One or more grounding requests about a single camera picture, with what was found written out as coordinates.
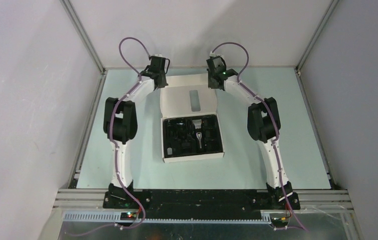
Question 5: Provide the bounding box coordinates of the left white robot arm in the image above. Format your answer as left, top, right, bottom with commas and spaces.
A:
103, 54, 170, 209

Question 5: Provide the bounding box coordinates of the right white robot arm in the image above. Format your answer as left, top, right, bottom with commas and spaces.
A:
206, 53, 300, 212

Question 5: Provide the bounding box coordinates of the silver black hair clipper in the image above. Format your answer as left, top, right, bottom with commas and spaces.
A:
192, 119, 204, 150

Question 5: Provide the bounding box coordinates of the black plastic tray insert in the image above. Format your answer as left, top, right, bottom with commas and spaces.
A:
162, 114, 224, 159

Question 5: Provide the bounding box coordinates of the left control board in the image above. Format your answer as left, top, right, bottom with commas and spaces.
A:
120, 211, 139, 222

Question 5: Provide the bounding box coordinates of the control board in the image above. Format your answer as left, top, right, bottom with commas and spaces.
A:
270, 216, 291, 229
120, 211, 139, 222

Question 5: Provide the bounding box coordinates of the right control board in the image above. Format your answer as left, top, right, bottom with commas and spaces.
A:
270, 216, 291, 229

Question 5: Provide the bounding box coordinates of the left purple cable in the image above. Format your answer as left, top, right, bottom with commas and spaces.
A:
108, 37, 153, 231

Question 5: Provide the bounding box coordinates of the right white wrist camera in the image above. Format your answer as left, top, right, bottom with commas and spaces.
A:
209, 51, 223, 58

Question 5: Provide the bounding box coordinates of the aluminium frame rail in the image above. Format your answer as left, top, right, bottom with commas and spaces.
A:
60, 0, 106, 74

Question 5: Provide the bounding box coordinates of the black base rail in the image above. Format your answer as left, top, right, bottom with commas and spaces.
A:
103, 189, 300, 221

